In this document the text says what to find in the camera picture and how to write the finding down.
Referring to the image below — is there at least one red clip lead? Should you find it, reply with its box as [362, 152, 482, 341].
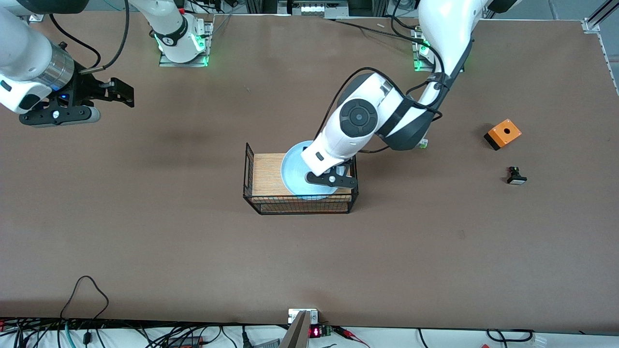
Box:
[333, 326, 371, 348]

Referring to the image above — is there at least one white socket box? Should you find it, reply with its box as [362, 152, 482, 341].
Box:
[288, 308, 319, 324]

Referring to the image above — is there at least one black square white-top button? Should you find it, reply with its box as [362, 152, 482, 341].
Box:
[505, 166, 528, 186]

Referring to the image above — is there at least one looped black cable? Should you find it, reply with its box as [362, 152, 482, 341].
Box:
[60, 275, 110, 320]

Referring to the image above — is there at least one black wire mesh basket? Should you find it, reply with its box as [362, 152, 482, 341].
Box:
[243, 142, 360, 216]

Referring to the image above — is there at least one thin black table cable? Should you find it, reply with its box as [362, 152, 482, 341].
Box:
[333, 18, 422, 41]

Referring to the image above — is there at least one grey metal camera bar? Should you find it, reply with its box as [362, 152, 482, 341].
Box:
[280, 310, 311, 348]

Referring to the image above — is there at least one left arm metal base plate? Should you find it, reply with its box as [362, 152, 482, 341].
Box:
[413, 25, 466, 73]

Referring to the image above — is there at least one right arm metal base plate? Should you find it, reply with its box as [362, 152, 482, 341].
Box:
[158, 19, 214, 68]

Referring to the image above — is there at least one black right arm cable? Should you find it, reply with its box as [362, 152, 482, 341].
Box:
[48, 0, 131, 74]

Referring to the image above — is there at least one light blue plate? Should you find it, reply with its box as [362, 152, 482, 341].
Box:
[280, 140, 340, 202]

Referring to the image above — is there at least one aluminium frame rail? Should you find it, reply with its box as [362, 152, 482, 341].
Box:
[244, 0, 390, 19]

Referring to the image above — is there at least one orange button enclosure box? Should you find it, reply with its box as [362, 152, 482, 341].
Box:
[484, 118, 523, 151]

